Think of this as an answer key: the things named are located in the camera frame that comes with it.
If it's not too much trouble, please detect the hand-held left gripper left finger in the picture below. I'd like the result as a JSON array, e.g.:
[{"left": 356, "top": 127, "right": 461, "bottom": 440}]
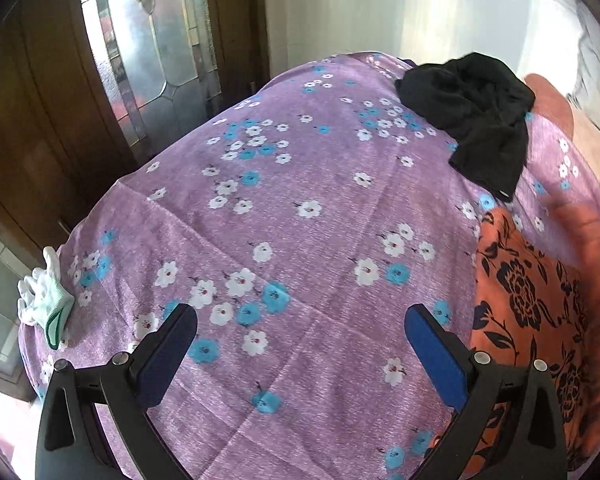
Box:
[{"left": 35, "top": 302, "right": 199, "bottom": 480}]

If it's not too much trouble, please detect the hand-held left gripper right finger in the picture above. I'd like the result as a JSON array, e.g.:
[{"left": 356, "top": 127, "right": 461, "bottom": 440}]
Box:
[{"left": 404, "top": 304, "right": 569, "bottom": 480}]

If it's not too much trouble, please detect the brown wooden door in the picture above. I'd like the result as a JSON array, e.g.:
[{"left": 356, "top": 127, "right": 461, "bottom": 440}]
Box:
[{"left": 0, "top": 0, "right": 272, "bottom": 281}]

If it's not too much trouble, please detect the stained glass door pane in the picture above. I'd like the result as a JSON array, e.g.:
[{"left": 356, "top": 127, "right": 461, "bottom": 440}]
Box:
[{"left": 76, "top": 0, "right": 217, "bottom": 150}]

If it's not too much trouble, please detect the orange black floral garment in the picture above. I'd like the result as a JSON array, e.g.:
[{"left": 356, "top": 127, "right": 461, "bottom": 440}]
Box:
[{"left": 425, "top": 199, "right": 600, "bottom": 480}]

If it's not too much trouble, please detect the pink quilted mattress cover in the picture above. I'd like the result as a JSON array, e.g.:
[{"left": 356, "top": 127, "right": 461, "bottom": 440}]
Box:
[{"left": 522, "top": 72, "right": 600, "bottom": 201}]

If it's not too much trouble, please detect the white knit gloves pair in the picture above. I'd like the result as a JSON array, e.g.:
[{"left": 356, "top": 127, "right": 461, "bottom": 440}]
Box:
[{"left": 17, "top": 246, "right": 76, "bottom": 350}]

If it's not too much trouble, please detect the purple floral bedsheet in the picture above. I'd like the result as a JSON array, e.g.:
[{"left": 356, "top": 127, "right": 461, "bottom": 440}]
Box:
[{"left": 17, "top": 52, "right": 600, "bottom": 480}]

